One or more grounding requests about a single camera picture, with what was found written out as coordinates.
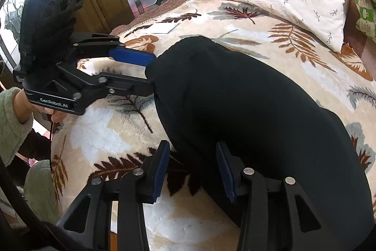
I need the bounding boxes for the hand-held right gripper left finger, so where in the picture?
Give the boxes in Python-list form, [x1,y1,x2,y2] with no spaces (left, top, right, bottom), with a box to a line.
[56,139,171,251]

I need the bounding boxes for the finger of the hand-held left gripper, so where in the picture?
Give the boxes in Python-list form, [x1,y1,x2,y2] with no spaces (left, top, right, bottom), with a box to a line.
[57,61,156,107]
[70,32,157,67]

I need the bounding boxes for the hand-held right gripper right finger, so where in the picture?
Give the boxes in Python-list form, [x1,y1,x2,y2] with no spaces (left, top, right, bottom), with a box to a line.
[215,141,335,251]

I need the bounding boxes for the black pants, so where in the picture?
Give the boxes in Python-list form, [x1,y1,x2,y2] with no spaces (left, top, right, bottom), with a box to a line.
[145,36,375,251]

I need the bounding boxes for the person's left forearm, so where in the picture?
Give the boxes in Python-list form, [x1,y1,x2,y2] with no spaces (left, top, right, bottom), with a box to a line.
[0,88,34,159]

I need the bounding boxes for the person's left hand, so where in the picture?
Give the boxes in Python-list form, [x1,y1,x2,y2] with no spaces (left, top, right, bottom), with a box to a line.
[16,89,63,124]

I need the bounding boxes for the white paper sheet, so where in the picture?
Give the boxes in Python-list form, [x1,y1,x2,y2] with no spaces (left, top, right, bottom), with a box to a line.
[151,22,180,34]

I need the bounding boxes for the leaf printed fleece blanket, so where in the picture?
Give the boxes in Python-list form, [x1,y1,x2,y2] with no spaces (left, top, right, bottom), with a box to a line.
[50,0,376,251]

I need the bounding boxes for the person's green fleece leg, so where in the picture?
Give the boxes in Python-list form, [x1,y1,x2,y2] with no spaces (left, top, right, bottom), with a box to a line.
[23,159,61,225]

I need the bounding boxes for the black cable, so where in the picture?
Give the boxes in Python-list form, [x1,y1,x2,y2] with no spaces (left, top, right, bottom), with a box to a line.
[0,155,74,251]

